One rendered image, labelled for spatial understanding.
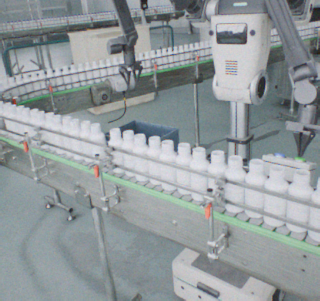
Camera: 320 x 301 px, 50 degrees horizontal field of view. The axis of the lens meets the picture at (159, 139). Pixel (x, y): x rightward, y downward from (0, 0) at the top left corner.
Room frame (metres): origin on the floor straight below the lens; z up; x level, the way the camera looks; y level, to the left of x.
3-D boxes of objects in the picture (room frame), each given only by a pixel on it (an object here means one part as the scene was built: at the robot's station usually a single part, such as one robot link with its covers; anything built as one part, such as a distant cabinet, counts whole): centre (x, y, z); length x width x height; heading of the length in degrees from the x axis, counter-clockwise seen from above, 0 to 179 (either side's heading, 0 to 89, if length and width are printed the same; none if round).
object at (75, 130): (1.32, 0.33, 1.08); 0.06 x 0.06 x 0.17
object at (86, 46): (5.59, 0.63, 0.59); 1.10 x 0.62 x 1.18; 121
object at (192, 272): (1.55, -0.39, 0.24); 0.68 x 0.53 x 0.41; 139
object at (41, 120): (1.48, 0.51, 1.08); 0.06 x 0.06 x 0.17
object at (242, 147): (1.56, -0.39, 0.74); 0.11 x 0.11 x 0.40; 49
